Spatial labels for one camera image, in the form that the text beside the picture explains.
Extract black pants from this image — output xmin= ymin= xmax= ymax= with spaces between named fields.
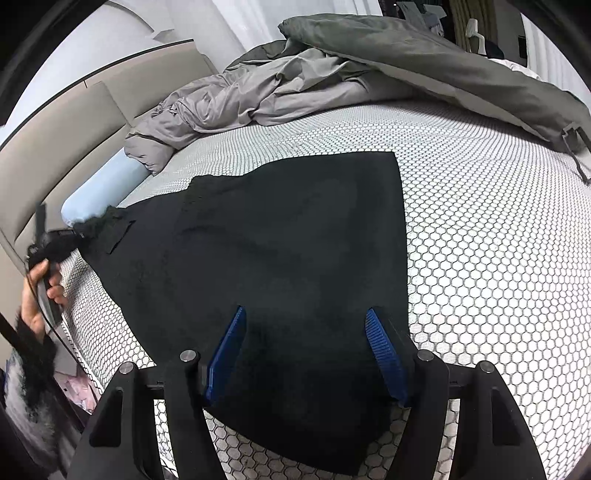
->
xmin=74 ymin=151 xmax=417 ymax=477

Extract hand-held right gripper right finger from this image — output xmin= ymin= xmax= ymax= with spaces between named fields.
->
xmin=365 ymin=308 xmax=548 ymax=480

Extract white honeycomb pattern bed mattress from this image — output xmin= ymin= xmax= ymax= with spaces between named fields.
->
xmin=60 ymin=95 xmax=591 ymax=480

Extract dark green duvet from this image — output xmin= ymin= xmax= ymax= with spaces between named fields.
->
xmin=224 ymin=14 xmax=591 ymax=185

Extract pink clothing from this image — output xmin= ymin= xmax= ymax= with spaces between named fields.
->
xmin=53 ymin=364 xmax=103 ymax=417

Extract person's left forearm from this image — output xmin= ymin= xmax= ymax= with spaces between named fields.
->
xmin=0 ymin=318 xmax=62 ymax=446

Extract person's left hand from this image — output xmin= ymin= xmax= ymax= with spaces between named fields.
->
xmin=19 ymin=261 xmax=66 ymax=334

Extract light grey crumpled blanket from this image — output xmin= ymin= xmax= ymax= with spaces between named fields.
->
xmin=124 ymin=46 xmax=416 ymax=175

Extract light blue pillow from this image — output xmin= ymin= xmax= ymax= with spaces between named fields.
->
xmin=61 ymin=150 xmax=154 ymax=230

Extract beige padded headboard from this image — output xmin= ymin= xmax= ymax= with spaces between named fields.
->
xmin=0 ymin=39 xmax=230 ymax=288

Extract thin black cable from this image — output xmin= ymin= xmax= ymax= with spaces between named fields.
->
xmin=25 ymin=268 xmax=106 ymax=403

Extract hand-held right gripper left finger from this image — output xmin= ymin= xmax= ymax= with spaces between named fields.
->
xmin=67 ymin=305 xmax=247 ymax=480

